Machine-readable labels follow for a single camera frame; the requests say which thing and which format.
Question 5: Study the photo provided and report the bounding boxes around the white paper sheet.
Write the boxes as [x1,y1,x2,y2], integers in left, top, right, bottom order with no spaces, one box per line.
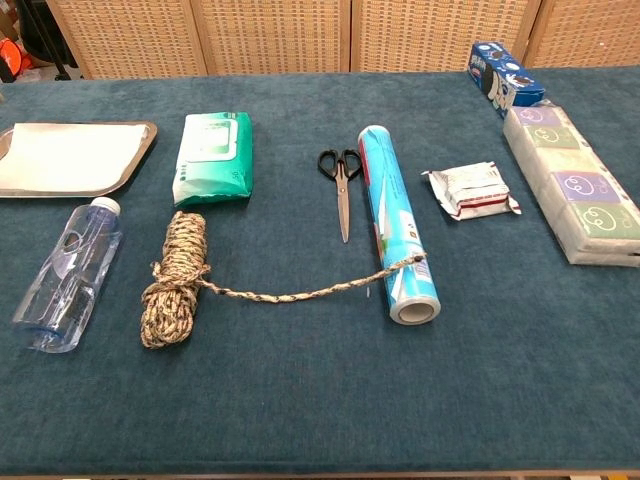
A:
[0,122,149,191]

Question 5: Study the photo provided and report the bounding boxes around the silver metal tray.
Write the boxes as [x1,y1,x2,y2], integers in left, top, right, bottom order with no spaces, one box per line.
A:
[0,120,159,200]

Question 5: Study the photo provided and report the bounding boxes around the blue cling film roll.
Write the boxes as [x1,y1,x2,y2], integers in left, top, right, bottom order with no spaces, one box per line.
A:
[356,125,443,326]

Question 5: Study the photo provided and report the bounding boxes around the green wet wipes pack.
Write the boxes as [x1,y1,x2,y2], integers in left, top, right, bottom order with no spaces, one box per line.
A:
[171,111,255,208]

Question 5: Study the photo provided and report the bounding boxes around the teal table cloth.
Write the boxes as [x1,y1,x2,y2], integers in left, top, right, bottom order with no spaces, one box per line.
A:
[0,66,640,476]

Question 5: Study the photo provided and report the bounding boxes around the white red snack packet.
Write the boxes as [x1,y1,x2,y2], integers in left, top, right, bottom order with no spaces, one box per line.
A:
[421,160,523,221]

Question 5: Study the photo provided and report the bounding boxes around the rattan wooden folding screen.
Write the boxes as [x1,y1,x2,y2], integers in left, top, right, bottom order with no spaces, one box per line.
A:
[44,0,640,80]

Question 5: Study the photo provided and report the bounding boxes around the blue cookie box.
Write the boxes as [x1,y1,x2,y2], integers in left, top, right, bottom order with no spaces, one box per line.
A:
[467,41,546,120]

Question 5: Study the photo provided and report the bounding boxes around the clear plastic water bottle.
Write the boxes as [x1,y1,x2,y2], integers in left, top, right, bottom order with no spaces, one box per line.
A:
[10,196,124,354]

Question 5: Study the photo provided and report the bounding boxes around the multicolour tissue multipack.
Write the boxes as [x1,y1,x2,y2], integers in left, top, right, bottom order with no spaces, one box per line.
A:
[502,99,640,268]

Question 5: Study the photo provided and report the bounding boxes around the black tripod stand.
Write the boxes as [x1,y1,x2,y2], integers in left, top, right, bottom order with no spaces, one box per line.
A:
[17,0,81,82]

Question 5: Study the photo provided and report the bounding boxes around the orange object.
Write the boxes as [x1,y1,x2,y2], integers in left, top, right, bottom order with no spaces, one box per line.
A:
[0,37,34,84]

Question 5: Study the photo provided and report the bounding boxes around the black handled scissors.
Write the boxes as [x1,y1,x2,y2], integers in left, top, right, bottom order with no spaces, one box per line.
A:
[317,147,363,245]

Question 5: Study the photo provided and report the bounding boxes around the beige braided rope bundle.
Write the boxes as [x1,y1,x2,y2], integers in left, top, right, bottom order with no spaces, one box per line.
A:
[140,210,429,350]

